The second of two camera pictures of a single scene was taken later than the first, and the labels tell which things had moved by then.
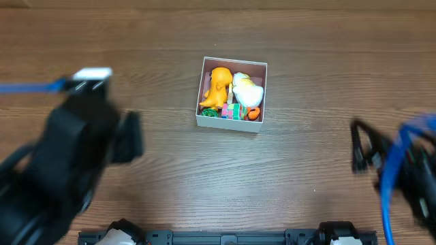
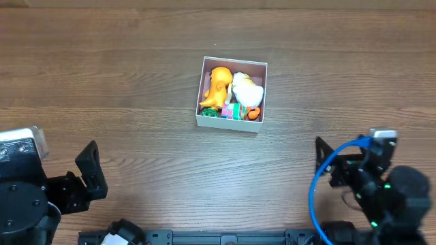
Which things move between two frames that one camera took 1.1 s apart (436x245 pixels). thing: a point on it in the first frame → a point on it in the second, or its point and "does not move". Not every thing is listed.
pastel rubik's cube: [234, 111] does not move
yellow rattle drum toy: [230, 96] does not move
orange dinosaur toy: [216, 96] does not move
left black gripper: [114, 135] → [73, 192]
